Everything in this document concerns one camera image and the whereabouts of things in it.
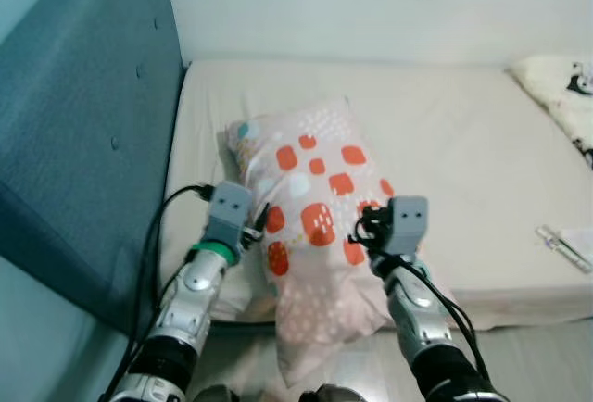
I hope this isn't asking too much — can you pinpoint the pink pillow with orange spots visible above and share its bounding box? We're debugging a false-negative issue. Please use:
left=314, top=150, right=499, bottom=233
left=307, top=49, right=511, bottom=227
left=225, top=98, right=455, bottom=389

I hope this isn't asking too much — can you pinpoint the cream bed mattress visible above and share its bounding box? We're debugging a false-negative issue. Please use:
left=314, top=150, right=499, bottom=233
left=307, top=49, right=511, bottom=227
left=159, top=57, right=593, bottom=331

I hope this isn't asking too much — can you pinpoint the grey robot left leg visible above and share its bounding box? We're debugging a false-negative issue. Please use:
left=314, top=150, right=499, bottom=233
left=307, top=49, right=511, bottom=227
left=190, top=383, right=242, bottom=402

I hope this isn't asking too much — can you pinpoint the grey robot leg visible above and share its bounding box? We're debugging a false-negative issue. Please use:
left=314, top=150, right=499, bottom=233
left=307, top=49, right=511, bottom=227
left=298, top=383, right=355, bottom=402
left=190, top=383, right=242, bottom=402

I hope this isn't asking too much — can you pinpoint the grey robot right leg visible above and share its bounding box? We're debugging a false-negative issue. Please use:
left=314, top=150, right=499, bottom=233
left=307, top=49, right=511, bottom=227
left=298, top=383, right=355, bottom=402

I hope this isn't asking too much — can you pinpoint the teal padded headboard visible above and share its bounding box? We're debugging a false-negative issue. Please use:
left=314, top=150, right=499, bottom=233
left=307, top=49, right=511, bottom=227
left=0, top=0, right=188, bottom=336

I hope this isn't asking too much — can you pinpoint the cream cartoon print blanket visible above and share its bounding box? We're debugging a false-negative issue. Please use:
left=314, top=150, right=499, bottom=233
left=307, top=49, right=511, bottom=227
left=510, top=55, right=593, bottom=167

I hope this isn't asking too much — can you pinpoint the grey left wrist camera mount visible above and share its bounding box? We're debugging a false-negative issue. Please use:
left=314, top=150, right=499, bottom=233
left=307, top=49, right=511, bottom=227
left=202, top=180, right=255, bottom=253

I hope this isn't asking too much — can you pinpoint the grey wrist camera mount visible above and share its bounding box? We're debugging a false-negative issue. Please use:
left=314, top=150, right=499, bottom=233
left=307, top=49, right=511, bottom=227
left=202, top=180, right=255, bottom=253
left=387, top=195, right=430, bottom=257

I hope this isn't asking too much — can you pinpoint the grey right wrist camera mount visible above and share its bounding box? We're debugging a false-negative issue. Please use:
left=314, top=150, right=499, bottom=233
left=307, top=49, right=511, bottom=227
left=387, top=195, right=430, bottom=257

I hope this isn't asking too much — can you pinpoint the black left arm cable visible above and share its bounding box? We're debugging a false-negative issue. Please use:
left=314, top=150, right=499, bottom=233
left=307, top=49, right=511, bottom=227
left=100, top=182, right=216, bottom=402

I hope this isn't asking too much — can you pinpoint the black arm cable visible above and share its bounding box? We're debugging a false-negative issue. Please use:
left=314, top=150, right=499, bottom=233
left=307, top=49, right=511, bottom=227
left=348, top=212, right=492, bottom=394
left=100, top=182, right=216, bottom=402

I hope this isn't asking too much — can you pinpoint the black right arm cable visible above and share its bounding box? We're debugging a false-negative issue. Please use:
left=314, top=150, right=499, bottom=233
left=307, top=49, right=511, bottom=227
left=348, top=212, right=492, bottom=394

